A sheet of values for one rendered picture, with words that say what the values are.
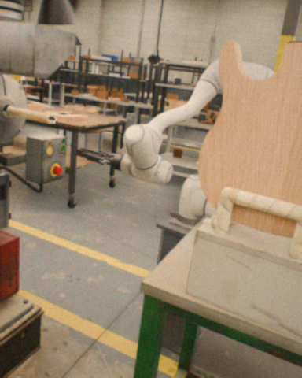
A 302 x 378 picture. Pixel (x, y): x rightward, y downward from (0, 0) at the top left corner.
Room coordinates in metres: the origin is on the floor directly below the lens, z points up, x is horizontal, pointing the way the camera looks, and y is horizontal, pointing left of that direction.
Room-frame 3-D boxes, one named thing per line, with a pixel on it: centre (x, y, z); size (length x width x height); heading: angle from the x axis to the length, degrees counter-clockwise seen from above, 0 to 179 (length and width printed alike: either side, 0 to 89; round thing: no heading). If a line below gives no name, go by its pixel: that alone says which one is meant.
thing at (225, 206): (0.73, -0.17, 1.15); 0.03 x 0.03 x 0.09
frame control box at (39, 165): (1.49, 0.56, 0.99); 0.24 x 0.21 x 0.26; 67
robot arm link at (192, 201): (1.69, -0.25, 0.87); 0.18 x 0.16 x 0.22; 51
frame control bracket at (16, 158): (1.44, 0.58, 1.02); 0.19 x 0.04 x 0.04; 157
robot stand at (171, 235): (1.70, -0.24, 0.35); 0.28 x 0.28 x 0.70; 59
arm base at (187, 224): (1.71, -0.22, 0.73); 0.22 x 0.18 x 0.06; 59
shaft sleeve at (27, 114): (1.18, 0.45, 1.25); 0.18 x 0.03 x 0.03; 67
